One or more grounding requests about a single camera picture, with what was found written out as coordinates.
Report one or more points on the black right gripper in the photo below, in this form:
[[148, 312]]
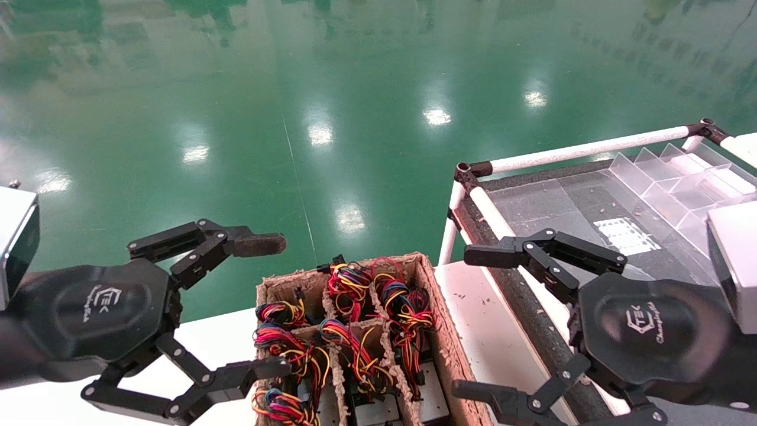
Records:
[[650, 331]]

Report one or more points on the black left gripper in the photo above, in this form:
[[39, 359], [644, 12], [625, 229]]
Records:
[[100, 307]]

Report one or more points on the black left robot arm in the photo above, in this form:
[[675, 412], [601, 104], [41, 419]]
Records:
[[9, 349]]

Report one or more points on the brown cardboard divider box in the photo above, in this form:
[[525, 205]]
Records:
[[446, 355]]

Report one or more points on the white perforated sheet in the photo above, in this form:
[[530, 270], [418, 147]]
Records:
[[627, 235]]

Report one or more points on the black pipe joint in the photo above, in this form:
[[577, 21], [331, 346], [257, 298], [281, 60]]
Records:
[[707, 127], [473, 173]]

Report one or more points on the clear acrylic divider tray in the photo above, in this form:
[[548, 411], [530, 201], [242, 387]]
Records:
[[680, 183]]

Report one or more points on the white frame pipe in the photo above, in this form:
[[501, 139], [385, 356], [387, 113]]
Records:
[[591, 149], [449, 242], [745, 148], [497, 216]]

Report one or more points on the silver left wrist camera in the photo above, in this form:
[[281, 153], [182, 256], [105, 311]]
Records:
[[15, 236]]

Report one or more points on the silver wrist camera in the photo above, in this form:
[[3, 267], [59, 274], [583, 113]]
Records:
[[739, 260], [15, 236]]

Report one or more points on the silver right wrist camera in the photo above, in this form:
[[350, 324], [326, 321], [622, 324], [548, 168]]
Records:
[[739, 260]]

